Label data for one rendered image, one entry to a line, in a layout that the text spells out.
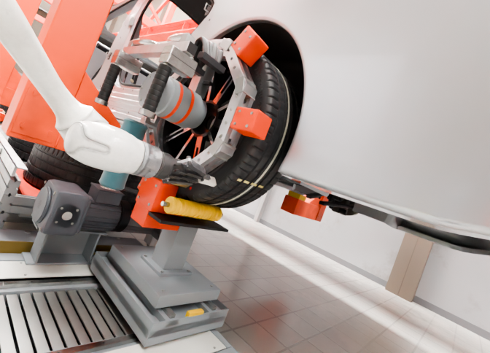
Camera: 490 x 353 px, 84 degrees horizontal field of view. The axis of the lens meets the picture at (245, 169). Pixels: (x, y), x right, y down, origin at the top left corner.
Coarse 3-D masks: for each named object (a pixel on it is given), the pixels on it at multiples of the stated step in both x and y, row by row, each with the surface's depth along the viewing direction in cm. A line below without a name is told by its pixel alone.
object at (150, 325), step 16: (96, 256) 116; (96, 272) 112; (112, 272) 105; (112, 288) 102; (128, 288) 102; (128, 304) 94; (144, 304) 96; (192, 304) 108; (208, 304) 107; (128, 320) 92; (144, 320) 87; (160, 320) 90; (176, 320) 91; (192, 320) 97; (208, 320) 103; (224, 320) 111; (144, 336) 85; (160, 336) 88; (176, 336) 93
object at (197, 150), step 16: (224, 64) 110; (224, 80) 124; (208, 96) 111; (224, 96) 106; (208, 112) 116; (224, 112) 105; (176, 128) 127; (192, 128) 112; (160, 144) 119; (176, 144) 126; (192, 144) 134
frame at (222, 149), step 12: (228, 48) 93; (228, 60) 92; (240, 60) 91; (240, 72) 86; (240, 84) 85; (252, 84) 88; (240, 96) 84; (252, 96) 87; (228, 108) 85; (144, 120) 116; (156, 120) 119; (228, 120) 84; (156, 132) 119; (228, 132) 84; (156, 144) 115; (216, 144) 84; (228, 144) 85; (204, 156) 87; (216, 156) 85; (228, 156) 87
